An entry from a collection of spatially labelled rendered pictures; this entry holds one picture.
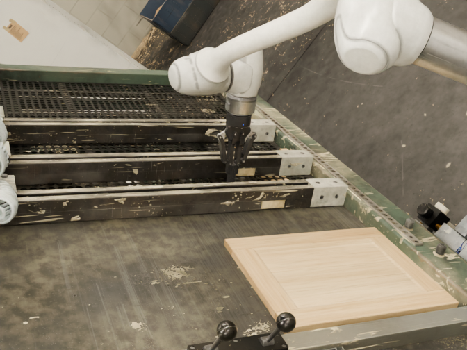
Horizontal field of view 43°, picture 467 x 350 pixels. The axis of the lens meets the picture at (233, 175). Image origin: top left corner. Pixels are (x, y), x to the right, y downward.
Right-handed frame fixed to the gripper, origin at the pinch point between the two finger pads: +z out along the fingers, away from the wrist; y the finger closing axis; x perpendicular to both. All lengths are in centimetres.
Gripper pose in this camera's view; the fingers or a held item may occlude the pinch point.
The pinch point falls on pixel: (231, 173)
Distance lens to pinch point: 186.8
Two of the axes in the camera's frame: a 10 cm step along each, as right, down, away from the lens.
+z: -1.2, 9.1, 4.0
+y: -9.2, 0.5, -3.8
